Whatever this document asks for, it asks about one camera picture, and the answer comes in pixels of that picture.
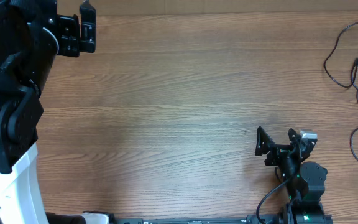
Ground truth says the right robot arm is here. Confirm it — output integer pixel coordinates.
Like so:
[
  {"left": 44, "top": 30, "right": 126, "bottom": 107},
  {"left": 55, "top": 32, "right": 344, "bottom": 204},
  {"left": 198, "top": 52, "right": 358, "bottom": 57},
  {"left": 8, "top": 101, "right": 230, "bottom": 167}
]
[{"left": 254, "top": 126, "right": 333, "bottom": 224}]

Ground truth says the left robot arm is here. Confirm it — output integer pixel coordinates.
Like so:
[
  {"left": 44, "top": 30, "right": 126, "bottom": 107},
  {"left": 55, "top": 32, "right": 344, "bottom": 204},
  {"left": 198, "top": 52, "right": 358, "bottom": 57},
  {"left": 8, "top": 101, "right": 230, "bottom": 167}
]
[{"left": 0, "top": 0, "right": 114, "bottom": 224}]

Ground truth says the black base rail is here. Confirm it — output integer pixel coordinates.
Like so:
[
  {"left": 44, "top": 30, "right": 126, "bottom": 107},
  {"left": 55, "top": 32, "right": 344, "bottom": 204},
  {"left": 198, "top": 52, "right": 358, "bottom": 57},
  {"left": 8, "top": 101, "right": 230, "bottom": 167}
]
[{"left": 110, "top": 215, "right": 261, "bottom": 224}]

